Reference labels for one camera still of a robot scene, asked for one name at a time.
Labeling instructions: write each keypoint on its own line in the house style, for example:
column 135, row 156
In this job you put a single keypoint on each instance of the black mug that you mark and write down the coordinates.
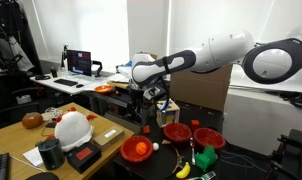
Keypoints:
column 53, row 72

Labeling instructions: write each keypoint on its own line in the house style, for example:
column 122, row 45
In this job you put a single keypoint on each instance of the orange bowl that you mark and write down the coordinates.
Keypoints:
column 103, row 89

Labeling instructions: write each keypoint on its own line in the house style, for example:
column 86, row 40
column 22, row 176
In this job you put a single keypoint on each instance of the black mouse pad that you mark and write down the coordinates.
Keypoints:
column 42, row 176

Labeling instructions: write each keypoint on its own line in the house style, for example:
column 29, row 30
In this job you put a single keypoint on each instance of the stack of white papers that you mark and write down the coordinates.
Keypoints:
column 122, row 75

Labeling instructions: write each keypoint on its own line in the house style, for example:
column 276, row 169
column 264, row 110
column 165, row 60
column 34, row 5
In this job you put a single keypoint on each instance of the red cube block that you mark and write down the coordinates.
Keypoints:
column 195, row 124

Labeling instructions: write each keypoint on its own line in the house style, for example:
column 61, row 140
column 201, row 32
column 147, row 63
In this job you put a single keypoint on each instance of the small wooden triangle piece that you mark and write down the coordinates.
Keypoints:
column 166, row 142

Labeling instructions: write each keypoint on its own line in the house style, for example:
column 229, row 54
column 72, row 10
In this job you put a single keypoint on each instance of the white plush chicken toy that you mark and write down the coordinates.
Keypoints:
column 72, row 130

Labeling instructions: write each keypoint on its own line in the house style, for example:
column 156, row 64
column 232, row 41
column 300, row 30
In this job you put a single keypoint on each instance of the white office desk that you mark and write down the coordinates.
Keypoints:
column 44, row 82

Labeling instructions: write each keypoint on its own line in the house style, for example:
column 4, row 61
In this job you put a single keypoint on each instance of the Crest toothpaste tube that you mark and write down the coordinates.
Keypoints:
column 164, row 106

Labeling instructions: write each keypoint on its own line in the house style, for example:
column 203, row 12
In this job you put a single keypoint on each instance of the small brown cardboard box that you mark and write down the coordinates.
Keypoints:
column 107, row 137

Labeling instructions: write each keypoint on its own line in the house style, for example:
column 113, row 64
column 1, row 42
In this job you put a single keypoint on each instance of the brown football toy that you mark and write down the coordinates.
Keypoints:
column 32, row 120

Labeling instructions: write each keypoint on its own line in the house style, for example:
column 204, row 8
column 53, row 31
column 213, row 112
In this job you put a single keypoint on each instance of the yellow toy banana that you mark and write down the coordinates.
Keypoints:
column 183, row 171

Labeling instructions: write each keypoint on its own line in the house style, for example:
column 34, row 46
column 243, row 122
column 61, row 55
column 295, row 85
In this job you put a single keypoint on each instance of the small white ball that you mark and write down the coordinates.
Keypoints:
column 155, row 146

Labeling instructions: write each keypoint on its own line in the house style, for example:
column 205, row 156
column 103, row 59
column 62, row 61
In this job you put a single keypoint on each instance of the crayon box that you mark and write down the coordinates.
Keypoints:
column 171, row 117

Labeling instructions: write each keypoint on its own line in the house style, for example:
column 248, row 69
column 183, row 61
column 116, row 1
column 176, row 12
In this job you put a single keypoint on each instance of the wooden desk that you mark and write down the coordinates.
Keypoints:
column 11, row 140

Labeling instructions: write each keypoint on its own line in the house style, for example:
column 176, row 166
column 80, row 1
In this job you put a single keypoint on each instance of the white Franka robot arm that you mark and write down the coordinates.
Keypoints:
column 224, row 50

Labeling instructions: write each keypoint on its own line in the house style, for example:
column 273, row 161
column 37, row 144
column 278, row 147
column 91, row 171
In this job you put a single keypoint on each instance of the black keyboard before monitor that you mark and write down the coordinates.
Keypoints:
column 65, row 82

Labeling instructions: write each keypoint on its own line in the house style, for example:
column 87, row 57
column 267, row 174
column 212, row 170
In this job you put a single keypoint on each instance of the black chair with red trim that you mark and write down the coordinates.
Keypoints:
column 291, row 156

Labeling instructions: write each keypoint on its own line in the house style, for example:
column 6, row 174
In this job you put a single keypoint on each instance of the black office chair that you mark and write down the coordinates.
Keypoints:
column 14, row 106

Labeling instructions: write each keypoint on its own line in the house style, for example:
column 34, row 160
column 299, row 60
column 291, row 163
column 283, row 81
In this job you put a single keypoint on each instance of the large brown cardboard box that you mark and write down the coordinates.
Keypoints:
column 199, row 91

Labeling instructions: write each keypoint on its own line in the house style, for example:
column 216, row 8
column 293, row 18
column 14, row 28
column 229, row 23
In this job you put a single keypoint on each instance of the red plastic bowl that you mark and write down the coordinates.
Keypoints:
column 209, row 138
column 177, row 132
column 129, row 153

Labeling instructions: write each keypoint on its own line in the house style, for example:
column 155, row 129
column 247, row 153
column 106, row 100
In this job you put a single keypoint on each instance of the black cylinder speaker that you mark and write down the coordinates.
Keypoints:
column 51, row 154

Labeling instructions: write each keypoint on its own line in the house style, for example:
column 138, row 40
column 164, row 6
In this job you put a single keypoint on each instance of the hanging dark coats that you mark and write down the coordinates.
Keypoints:
column 11, row 20

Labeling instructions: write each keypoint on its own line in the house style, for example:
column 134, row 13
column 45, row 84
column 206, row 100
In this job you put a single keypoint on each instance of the black box with red label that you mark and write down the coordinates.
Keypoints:
column 83, row 156

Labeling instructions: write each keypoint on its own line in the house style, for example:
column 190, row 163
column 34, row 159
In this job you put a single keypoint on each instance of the computer monitor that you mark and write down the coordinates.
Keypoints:
column 79, row 62

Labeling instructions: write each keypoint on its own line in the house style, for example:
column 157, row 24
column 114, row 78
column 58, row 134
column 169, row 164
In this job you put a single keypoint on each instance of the black computer mouse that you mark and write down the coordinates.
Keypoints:
column 79, row 86

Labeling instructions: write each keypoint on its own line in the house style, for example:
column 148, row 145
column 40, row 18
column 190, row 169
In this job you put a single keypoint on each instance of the green plush toy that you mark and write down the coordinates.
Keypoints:
column 206, row 157

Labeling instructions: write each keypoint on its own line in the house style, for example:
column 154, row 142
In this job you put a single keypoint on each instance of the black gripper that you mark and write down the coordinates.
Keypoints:
column 140, row 98

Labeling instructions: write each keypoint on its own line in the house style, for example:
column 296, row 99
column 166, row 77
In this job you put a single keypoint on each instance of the grey metal table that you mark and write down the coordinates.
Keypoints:
column 119, row 100

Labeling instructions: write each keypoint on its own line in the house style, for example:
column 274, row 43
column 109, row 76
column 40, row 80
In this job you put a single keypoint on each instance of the green white packaged strip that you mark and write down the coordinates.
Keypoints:
column 204, row 176

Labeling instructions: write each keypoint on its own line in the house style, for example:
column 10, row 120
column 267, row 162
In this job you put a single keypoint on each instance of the white paper sheet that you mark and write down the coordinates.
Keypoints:
column 32, row 156

